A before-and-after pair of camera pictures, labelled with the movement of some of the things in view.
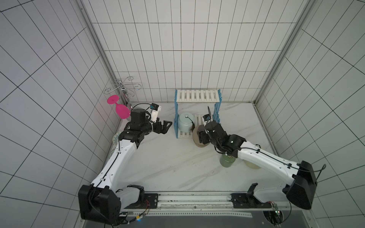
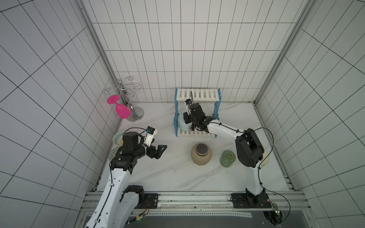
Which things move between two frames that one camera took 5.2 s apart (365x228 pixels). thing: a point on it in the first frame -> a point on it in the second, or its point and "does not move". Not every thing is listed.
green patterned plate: x=115 y=138 does not move
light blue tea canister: x=186 y=119 does not move
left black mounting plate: x=152 y=199 does not move
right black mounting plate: x=248 y=200 does not move
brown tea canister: x=196 y=138 -> x=201 y=154
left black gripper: x=164 y=128 -> x=158 y=154
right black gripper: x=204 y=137 -> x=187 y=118
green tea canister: x=226 y=161 does not move
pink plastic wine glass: x=122 y=110 does not move
